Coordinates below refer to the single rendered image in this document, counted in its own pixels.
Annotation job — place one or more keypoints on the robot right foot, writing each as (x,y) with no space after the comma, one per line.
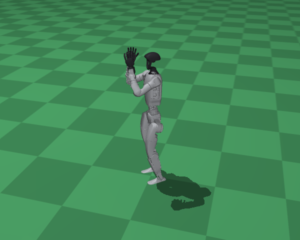
(147,170)

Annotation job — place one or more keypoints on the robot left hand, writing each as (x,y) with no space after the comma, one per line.
(130,61)

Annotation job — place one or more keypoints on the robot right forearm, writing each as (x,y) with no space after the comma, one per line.
(127,73)

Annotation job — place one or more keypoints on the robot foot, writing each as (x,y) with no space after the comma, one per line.
(147,170)
(156,180)

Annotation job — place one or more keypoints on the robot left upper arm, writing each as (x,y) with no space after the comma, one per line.
(153,83)

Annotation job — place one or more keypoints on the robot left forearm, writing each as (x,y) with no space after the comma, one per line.
(133,81)

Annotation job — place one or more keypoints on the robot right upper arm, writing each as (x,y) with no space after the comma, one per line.
(139,77)

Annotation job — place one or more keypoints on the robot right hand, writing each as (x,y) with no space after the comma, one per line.
(133,53)

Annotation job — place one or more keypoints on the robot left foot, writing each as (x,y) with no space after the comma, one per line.
(156,180)

